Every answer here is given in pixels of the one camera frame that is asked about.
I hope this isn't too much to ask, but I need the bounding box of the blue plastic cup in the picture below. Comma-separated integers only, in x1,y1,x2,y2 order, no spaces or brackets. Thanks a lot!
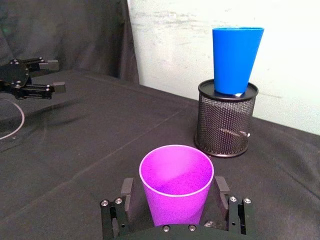
211,26,265,96

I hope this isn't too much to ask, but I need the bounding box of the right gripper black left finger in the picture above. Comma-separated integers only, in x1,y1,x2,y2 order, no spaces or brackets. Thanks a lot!
99,177,135,240

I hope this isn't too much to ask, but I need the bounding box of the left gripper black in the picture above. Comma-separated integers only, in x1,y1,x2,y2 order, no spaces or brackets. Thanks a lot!
0,56,67,100

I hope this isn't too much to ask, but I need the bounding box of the thin pale cable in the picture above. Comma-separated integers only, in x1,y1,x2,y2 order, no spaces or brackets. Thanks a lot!
0,96,26,141

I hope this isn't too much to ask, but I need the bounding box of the black table cloth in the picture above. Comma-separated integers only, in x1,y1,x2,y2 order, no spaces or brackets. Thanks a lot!
0,69,320,240

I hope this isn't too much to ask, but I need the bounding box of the black hanging cloth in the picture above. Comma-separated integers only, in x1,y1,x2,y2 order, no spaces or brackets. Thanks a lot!
0,0,140,85

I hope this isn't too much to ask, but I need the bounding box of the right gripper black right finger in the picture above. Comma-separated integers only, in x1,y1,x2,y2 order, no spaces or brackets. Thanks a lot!
213,175,254,236

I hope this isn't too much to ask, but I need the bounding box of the purple plastic cup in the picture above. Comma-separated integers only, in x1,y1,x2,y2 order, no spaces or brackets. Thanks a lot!
138,144,215,227

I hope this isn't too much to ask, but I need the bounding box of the black mesh pen holder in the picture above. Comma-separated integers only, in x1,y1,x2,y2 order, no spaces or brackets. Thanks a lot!
193,78,260,159

